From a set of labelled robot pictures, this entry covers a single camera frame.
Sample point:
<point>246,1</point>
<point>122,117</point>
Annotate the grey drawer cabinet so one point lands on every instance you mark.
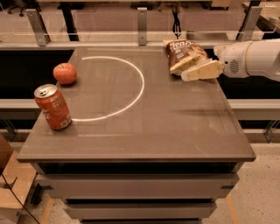
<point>143,147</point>

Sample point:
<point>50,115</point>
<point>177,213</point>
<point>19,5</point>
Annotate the red apple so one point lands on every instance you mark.
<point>65,73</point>

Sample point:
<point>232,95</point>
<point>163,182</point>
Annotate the middle metal rail bracket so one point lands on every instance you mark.
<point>142,25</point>

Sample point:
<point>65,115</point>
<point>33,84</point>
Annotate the right metal rail bracket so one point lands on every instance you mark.
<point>250,21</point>

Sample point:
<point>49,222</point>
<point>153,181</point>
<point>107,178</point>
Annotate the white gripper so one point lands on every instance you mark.
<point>232,61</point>

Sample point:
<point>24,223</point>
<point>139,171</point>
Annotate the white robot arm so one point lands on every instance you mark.
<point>263,59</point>

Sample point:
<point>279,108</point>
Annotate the cardboard box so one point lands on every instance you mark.
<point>15,183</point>

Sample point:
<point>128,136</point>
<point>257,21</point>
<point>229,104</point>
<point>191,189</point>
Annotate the left metal rail bracket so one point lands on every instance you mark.
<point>38,27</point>

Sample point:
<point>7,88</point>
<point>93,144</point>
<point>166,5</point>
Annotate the metal rail bracket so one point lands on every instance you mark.
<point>250,21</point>
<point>142,25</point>
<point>38,27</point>

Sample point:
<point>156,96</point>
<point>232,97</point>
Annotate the black table leg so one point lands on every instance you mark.
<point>67,14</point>

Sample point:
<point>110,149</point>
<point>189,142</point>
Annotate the orange soda can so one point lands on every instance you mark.
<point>53,106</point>

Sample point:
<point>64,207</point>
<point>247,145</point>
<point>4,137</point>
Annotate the brown chip bag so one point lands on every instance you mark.
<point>183,54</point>

